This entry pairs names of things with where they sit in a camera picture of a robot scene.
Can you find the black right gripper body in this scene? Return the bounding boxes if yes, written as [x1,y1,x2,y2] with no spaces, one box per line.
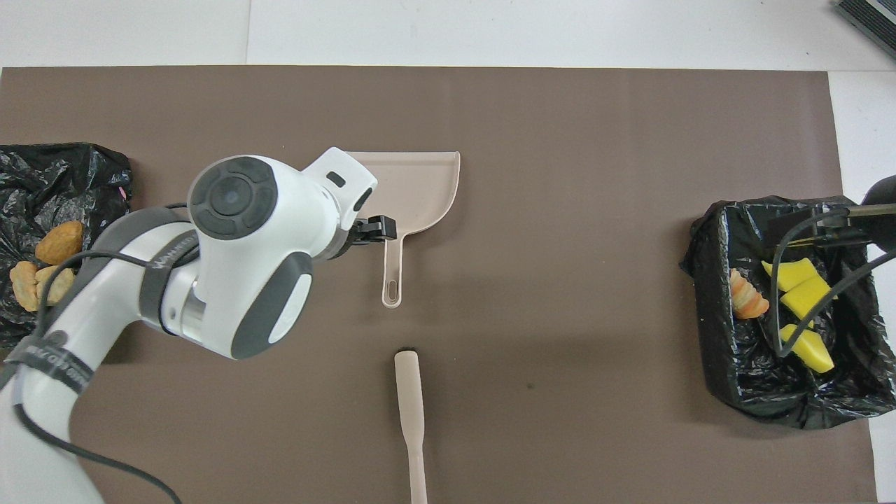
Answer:
[864,175,896,254]

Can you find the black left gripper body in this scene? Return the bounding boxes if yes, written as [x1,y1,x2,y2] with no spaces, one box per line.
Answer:
[329,218,370,261]

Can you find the yellow sponge piece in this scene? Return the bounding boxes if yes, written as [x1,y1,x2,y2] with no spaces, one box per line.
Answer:
[761,257,819,293]
[779,274,839,329]
[777,323,836,375]

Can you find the beige plastic dustpan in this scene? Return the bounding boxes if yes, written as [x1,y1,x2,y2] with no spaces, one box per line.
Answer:
[344,151,462,309]

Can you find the beige bread chunk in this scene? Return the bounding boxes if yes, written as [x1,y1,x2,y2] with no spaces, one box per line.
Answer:
[729,268,771,321]

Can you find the beige brush with black bristles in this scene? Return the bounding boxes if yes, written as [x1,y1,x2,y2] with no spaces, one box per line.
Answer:
[393,349,429,504]

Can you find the brown oval bread roll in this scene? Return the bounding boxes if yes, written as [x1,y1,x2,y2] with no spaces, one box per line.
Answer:
[35,220,85,266]

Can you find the striped bread roll piece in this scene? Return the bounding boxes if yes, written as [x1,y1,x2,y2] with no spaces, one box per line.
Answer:
[35,265,77,306]

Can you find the striped croissant piece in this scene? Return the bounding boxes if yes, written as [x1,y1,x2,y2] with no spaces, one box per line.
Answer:
[9,260,40,313]

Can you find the open bin with black liner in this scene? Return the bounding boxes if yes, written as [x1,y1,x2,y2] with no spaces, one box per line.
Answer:
[680,195,896,430]

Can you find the bin covered with black bag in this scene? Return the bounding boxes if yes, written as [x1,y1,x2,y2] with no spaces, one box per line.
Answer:
[0,143,134,351]

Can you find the grey ribbed device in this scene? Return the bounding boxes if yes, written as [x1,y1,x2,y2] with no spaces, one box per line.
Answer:
[835,0,896,60]

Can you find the brown table mat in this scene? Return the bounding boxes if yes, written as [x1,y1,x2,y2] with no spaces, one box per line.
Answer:
[0,65,879,504]

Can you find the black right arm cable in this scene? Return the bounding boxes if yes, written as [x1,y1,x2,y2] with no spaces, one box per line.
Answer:
[773,204,896,358]

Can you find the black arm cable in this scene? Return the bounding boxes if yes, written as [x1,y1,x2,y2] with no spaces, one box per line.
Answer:
[0,202,193,504]
[773,204,896,358]

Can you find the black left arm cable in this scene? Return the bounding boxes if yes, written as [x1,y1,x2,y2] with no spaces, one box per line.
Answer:
[0,202,193,504]

